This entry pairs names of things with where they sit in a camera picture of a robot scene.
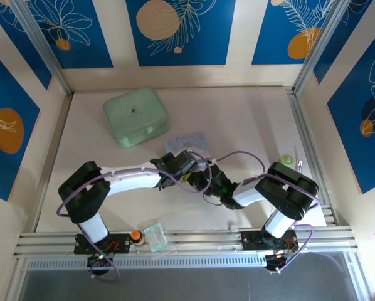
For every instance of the clear plastic bag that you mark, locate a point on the clear plastic bag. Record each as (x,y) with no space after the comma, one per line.
(190,142)

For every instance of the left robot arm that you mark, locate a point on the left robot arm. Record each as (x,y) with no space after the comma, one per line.
(128,180)

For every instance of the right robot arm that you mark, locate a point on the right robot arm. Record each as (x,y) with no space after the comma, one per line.
(288,191)

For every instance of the pale green plastic case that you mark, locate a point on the pale green plastic case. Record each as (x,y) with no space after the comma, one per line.
(135,116)

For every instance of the clear plastic box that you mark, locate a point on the clear plastic box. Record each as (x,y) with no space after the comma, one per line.
(156,238)

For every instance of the small orange capped bottle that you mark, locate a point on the small orange capped bottle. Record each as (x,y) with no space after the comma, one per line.
(136,237)

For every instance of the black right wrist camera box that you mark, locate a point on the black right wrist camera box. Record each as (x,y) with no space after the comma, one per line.
(200,182)

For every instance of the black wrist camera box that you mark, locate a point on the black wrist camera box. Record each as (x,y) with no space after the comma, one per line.
(200,182)
(185,161)

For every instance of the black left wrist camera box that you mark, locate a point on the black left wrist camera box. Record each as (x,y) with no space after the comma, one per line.
(185,161)

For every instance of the aluminium front frame rail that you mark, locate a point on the aluminium front frame rail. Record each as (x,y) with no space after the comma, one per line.
(200,238)

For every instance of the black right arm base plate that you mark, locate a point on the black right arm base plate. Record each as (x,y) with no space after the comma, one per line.
(253,239)

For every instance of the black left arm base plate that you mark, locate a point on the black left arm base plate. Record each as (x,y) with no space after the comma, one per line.
(118,244)

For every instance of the aluminium table side rail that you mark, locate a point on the aluminium table side rail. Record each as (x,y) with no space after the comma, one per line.
(54,156)
(313,163)

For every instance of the aluminium frame post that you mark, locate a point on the aluminium frame post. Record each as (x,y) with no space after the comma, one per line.
(40,40)
(316,40)

